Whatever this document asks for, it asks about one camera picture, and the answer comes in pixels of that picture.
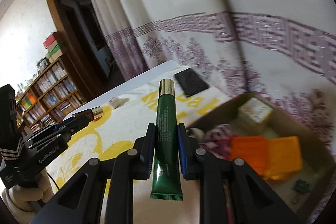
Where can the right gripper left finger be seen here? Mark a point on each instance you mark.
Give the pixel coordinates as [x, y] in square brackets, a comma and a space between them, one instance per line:
[102, 187]

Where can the orange silicone block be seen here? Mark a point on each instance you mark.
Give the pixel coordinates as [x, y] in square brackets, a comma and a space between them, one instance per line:
[273, 159]

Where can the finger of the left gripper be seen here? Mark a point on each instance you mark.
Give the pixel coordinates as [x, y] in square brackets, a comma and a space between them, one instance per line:
[69, 127]

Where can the black smartphone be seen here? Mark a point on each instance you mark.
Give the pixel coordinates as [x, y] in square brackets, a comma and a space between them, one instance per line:
[190, 82]

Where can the white gloved left hand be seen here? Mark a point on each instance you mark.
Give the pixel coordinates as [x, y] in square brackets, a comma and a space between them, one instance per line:
[20, 198]

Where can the white yellow Mickey towel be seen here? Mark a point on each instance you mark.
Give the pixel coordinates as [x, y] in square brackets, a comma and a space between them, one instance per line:
[116, 132]

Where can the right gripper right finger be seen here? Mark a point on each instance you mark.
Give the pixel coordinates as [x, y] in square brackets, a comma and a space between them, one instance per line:
[230, 191]

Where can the wooden bookshelf with books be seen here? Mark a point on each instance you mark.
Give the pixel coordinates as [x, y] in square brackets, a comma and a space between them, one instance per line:
[56, 92]

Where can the panda figurine toy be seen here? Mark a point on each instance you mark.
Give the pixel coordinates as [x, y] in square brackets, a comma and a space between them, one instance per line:
[196, 133]

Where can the brown lipstick tube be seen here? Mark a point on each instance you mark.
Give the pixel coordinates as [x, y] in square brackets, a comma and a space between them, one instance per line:
[91, 114]

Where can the white purple patterned curtain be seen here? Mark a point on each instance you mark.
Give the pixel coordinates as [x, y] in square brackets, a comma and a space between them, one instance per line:
[283, 50]

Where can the small white printed carton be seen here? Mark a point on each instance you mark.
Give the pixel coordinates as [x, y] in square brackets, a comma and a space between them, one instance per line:
[255, 110]

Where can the wooden door frame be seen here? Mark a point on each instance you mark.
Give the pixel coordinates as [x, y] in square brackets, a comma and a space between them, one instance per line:
[85, 66]

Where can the black binder clip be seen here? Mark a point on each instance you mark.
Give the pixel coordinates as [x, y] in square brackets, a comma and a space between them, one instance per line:
[301, 188]

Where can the stacked boxes on shelf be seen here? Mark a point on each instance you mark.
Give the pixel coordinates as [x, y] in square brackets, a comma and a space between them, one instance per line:
[55, 46]

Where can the pink tin box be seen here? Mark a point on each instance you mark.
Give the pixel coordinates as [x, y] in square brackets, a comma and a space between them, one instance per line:
[308, 119]

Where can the small white bottle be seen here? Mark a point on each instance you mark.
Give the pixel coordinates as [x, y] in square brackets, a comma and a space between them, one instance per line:
[117, 102]

